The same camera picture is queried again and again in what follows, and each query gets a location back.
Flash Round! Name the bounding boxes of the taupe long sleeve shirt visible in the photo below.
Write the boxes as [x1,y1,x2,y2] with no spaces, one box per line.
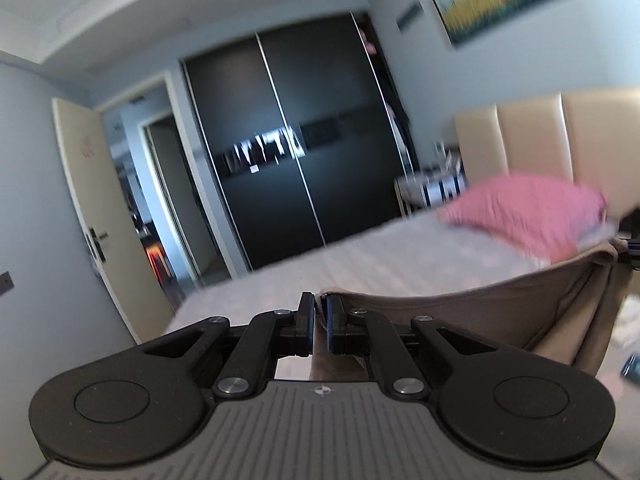
[341,240,634,375]

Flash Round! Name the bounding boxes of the polka dot bed sheet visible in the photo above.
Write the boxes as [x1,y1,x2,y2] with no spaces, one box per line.
[162,206,640,411]

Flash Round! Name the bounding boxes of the white bedroom door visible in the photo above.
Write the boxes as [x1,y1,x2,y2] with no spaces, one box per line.
[52,98,174,342]

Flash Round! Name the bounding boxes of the white bedside table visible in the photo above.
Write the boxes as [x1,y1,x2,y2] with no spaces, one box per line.
[394,170,466,217]

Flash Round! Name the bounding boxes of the black sliding wardrobe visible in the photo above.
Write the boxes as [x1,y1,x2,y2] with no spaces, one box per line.
[183,14,406,270]

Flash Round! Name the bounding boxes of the pink pillow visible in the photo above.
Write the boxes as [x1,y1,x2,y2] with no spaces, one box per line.
[437,174,606,263]

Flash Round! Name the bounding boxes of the black smartphone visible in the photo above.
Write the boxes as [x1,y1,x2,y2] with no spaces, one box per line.
[620,353,640,384]

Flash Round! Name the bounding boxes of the cream padded headboard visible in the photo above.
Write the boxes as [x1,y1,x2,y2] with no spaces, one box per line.
[454,87,639,220]

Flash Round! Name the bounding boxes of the grey wall switch plate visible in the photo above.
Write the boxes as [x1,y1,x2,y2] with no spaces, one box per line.
[0,271,14,296]

